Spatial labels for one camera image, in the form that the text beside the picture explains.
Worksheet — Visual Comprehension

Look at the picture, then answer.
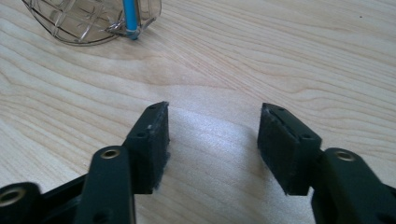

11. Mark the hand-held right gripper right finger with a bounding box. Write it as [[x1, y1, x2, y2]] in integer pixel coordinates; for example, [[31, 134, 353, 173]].
[[257, 102, 323, 197]]

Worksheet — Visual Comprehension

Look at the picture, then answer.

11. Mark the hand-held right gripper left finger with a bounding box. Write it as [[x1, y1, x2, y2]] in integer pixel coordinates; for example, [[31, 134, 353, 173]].
[[122, 101, 171, 196]]

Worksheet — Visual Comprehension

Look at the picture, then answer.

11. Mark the blue toothbrush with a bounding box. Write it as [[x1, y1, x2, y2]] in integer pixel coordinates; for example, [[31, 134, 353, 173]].
[[121, 0, 140, 41]]

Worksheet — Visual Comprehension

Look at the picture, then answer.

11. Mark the clear glass mug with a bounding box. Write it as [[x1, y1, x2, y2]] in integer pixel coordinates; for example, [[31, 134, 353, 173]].
[[21, 0, 163, 47]]

